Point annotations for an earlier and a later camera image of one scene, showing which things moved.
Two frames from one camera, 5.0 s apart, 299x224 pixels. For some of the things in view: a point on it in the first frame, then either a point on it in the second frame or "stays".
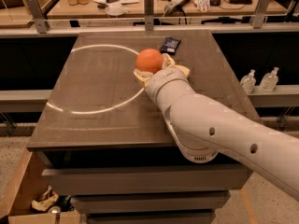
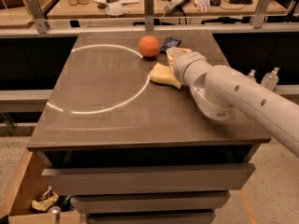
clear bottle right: x=268 y=82 stays
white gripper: x=163 y=79 -> x=181 y=66
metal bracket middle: x=149 y=10 stays
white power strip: x=178 y=2 stays
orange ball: x=149 y=60 -> x=149 y=46
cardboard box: x=31 y=179 stays
